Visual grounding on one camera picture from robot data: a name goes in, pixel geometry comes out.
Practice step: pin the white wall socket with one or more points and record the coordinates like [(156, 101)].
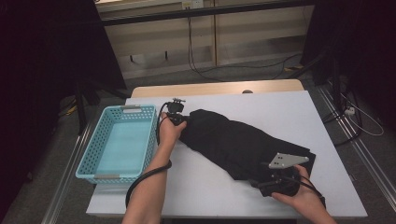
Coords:
[(193, 3)]

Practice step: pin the person's right hand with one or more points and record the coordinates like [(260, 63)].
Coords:
[(306, 197)]

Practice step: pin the black metal stand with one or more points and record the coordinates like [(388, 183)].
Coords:
[(335, 87)]

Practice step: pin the light blue plastic basket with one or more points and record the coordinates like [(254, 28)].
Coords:
[(124, 146)]

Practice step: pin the person's left hand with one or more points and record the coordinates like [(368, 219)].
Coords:
[(169, 133)]

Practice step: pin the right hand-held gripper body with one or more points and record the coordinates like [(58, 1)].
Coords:
[(286, 160)]

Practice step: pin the metal floor rail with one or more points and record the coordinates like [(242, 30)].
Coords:
[(68, 174), (375, 168)]

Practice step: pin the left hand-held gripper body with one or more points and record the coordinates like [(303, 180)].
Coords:
[(175, 109)]

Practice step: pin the black tripod stand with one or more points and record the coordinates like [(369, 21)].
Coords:
[(81, 109)]

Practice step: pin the narrow black curtain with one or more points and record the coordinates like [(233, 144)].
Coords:
[(358, 31)]

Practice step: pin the round dark table grommet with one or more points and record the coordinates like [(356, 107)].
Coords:
[(247, 91)]

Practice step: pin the black horizontal bar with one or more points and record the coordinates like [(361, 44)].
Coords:
[(202, 11)]

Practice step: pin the yellow floor tape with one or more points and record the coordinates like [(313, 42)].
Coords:
[(297, 67), (71, 109)]

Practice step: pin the wide black curtain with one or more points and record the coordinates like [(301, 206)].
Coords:
[(37, 62)]

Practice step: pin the black pants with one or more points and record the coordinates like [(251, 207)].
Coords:
[(230, 143)]

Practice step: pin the white power adapter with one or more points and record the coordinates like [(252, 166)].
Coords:
[(349, 111)]

